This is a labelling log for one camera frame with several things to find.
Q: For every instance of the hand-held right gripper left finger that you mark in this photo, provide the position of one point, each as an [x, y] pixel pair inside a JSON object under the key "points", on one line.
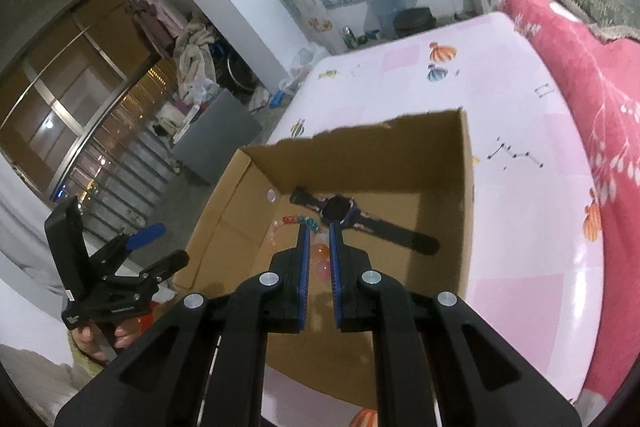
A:
{"points": [[302, 287]]}

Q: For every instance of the grey cabinet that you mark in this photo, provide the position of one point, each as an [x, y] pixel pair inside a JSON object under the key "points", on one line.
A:
{"points": [[220, 137]]}

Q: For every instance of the white plastic bag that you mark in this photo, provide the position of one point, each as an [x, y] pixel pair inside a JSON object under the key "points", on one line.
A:
{"points": [[305, 59]]}

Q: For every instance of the black bin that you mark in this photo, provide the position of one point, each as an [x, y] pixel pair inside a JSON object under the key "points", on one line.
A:
{"points": [[414, 21]]}

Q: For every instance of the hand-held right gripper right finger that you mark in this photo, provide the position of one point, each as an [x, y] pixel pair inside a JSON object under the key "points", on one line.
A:
{"points": [[336, 287]]}

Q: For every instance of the square face smart watch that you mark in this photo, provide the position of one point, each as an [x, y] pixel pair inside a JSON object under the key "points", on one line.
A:
{"points": [[337, 209]]}

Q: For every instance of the pink floral blanket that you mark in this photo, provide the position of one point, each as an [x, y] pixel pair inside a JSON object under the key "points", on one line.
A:
{"points": [[600, 82]]}

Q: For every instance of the balloon print table cover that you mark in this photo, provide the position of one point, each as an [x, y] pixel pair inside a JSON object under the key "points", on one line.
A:
{"points": [[525, 232]]}

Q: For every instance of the clear water bottle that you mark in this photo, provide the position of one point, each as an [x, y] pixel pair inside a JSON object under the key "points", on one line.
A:
{"points": [[387, 7]]}

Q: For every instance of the green bottle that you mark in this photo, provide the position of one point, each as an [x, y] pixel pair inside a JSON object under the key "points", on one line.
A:
{"points": [[348, 39]]}

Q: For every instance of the metal railing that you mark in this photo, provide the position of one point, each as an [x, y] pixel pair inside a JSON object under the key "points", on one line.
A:
{"points": [[125, 177]]}

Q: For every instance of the person's left hand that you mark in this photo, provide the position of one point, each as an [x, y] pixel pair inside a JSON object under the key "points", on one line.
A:
{"points": [[92, 342]]}

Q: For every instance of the cardboard box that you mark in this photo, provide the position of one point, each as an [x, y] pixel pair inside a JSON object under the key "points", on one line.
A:
{"points": [[400, 167]]}

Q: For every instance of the bicycle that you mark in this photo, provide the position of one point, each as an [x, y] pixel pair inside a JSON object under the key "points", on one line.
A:
{"points": [[235, 72]]}

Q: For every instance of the hanging pink clothes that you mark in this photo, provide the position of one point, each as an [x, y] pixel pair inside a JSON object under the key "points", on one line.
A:
{"points": [[160, 19]]}

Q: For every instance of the brown sliding door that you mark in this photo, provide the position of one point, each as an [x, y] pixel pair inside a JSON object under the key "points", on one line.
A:
{"points": [[60, 97]]}

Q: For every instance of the pile of clothes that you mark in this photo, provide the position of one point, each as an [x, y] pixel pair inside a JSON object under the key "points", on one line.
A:
{"points": [[195, 52]]}

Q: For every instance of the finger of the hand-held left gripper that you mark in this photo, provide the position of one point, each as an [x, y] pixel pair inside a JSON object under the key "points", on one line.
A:
{"points": [[167, 264], [147, 234]]}

